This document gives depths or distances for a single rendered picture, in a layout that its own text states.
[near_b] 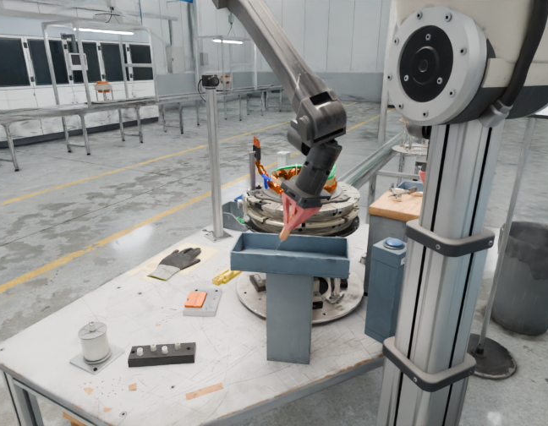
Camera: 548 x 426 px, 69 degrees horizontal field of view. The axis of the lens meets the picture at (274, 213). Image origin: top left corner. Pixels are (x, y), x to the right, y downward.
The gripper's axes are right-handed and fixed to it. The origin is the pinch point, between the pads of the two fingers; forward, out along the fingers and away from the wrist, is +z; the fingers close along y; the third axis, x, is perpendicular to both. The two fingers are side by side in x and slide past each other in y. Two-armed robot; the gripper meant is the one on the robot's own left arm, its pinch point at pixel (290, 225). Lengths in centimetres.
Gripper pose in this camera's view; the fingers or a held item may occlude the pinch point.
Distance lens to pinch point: 84.4
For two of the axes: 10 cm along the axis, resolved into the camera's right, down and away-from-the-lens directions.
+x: 6.6, 5.4, -5.2
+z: -3.7, 8.4, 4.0
